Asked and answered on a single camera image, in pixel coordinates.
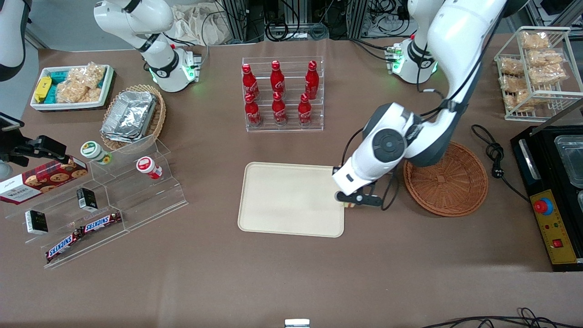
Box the cream plastic tray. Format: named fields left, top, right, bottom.
left=238, top=162, right=345, bottom=238

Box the brown round wicker basket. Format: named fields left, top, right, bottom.
left=404, top=141, right=489, bottom=217

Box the silver foil tray stack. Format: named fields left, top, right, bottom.
left=101, top=91, right=158, bottom=143

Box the light wicker basket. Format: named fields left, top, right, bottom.
left=100, top=84, right=167, bottom=151

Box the Walkers tartan cookie box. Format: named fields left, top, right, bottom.
left=0, top=157, right=88, bottom=205

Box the green sunflower yoghurt cup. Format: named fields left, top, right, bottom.
left=81, top=141, right=113, bottom=164

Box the yellow snack pack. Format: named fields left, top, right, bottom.
left=34, top=77, right=51, bottom=103

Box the small black carton box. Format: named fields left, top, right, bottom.
left=77, top=188, right=97, bottom=211
left=25, top=210, right=48, bottom=235

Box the bagged rice cracker snack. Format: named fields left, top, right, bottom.
left=500, top=57, right=525, bottom=76
left=528, top=49, right=564, bottom=67
left=528, top=64, right=568, bottom=85
left=519, top=31, right=550, bottom=50
left=499, top=75, right=525, bottom=92
left=56, top=63, right=106, bottom=103

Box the teal snack pack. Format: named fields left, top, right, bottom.
left=48, top=68, right=70, bottom=104

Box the white rectangular snack bin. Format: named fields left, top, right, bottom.
left=30, top=64, right=114, bottom=112

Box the red Coca-Cola bottle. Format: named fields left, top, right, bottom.
left=272, top=92, right=287, bottom=126
left=241, top=64, right=260, bottom=100
left=245, top=93, right=262, bottom=127
left=298, top=93, right=313, bottom=125
left=271, top=61, right=286, bottom=96
left=305, top=61, right=319, bottom=98

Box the clear acrylic bottle rack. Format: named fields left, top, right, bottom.
left=241, top=56, right=325, bottom=133

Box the Snickers chocolate bar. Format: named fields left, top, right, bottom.
left=46, top=230, right=83, bottom=263
left=81, top=211, right=123, bottom=234

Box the red lidded yoghurt cup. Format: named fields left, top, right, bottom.
left=137, top=156, right=163, bottom=179

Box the clear acrylic stepped stand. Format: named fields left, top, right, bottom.
left=5, top=137, right=188, bottom=269

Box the black appliance with yellow panel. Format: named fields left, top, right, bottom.
left=510, top=107, right=583, bottom=272

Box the beige cloth bag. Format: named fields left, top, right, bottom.
left=171, top=4, right=228, bottom=46

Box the clear plastic container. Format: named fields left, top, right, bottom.
left=553, top=135, right=583, bottom=188

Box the black power cable with plug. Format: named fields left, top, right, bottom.
left=471, top=124, right=531, bottom=202

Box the black floor cable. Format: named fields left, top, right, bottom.
left=421, top=307, right=583, bottom=328

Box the white wire rack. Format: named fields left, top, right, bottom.
left=494, top=26, right=583, bottom=122

